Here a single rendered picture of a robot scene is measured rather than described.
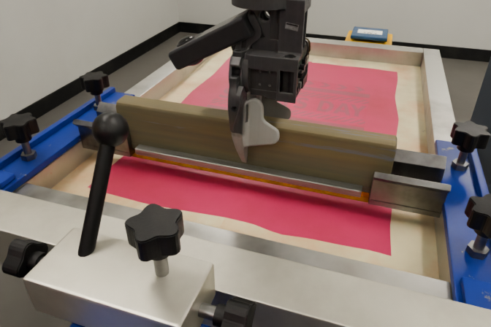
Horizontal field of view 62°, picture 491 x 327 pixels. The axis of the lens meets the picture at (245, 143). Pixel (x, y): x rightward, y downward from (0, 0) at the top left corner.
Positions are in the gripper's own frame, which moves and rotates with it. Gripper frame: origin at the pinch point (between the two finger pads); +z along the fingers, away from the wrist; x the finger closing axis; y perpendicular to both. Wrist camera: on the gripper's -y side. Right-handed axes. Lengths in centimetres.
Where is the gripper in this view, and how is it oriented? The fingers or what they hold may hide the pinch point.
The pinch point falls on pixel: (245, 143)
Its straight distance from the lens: 56.3
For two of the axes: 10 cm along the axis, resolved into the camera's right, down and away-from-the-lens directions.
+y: 9.5, 1.6, -2.7
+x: 3.2, -4.9, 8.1
